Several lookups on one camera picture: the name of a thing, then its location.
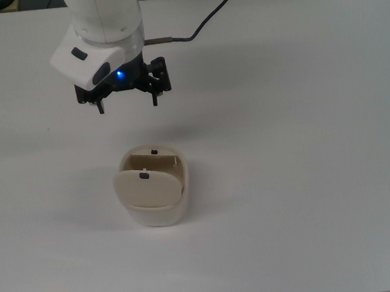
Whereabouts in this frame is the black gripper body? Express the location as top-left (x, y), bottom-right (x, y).
top-left (87, 49), bottom-right (150, 95)

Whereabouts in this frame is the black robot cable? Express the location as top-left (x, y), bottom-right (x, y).
top-left (140, 0), bottom-right (248, 46)

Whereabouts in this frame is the cream trash can lid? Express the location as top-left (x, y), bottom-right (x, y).
top-left (110, 165), bottom-right (186, 212)

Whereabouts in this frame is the small cream trash can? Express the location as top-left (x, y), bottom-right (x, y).
top-left (108, 141), bottom-right (195, 231)

